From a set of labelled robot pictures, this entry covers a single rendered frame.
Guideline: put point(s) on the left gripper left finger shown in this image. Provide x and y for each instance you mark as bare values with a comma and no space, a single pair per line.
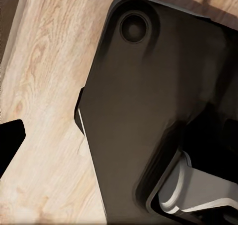
12,135

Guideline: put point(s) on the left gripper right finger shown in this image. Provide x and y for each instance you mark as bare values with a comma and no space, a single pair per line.
230,135

